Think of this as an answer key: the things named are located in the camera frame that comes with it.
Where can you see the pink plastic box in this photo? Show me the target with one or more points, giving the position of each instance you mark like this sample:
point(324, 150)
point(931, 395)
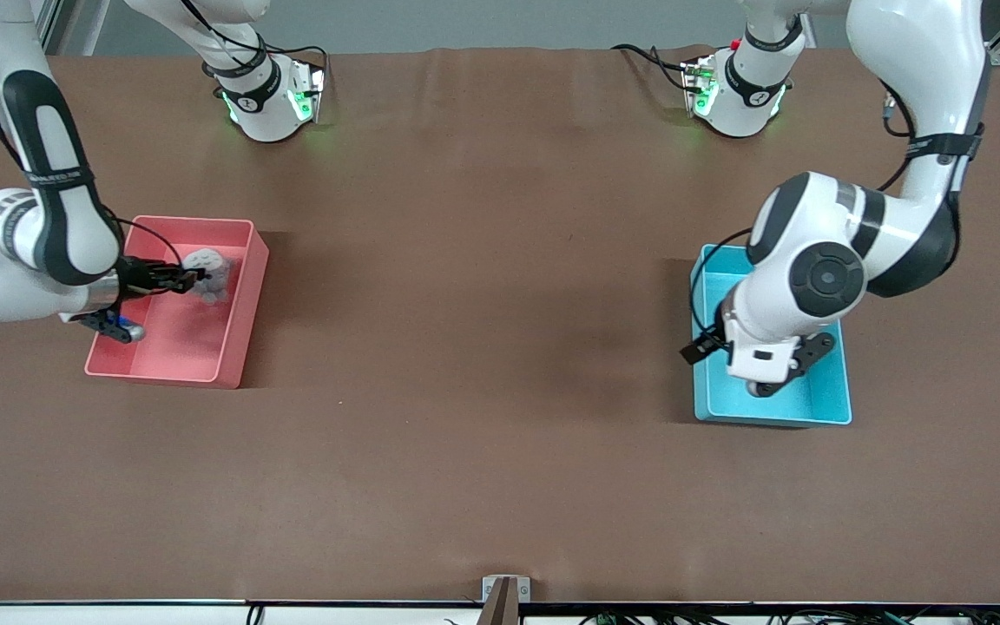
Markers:
point(196, 347)

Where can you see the brown table cover sheet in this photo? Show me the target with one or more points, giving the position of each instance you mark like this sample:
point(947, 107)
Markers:
point(500, 434)

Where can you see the blue plastic box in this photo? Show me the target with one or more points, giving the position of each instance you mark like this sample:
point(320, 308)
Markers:
point(821, 399)

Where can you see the small metal bracket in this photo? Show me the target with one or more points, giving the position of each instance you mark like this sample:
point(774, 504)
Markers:
point(506, 587)

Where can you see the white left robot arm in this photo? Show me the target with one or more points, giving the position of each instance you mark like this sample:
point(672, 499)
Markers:
point(821, 278)

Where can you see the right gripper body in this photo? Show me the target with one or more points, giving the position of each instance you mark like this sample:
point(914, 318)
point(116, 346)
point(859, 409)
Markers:
point(141, 276)

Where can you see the grey plush toy white belly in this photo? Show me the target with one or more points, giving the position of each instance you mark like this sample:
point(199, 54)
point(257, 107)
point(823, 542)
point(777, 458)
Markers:
point(215, 286)

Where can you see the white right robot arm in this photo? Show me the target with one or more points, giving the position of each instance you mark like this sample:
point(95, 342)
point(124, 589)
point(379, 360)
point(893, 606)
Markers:
point(5, 286)

